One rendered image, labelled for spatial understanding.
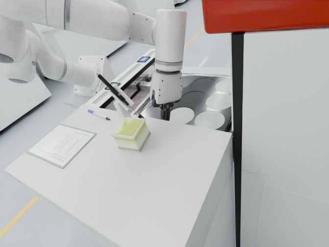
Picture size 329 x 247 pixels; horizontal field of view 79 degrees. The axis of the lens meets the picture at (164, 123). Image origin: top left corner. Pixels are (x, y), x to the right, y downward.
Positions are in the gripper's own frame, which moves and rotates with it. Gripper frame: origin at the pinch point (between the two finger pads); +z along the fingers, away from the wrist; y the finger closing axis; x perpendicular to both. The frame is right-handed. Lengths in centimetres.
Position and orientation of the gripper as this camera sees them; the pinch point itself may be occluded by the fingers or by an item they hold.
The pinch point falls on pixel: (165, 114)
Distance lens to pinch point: 68.9
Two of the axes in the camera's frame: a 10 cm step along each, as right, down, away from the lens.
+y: -8.3, 2.3, -5.0
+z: -0.5, 8.7, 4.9
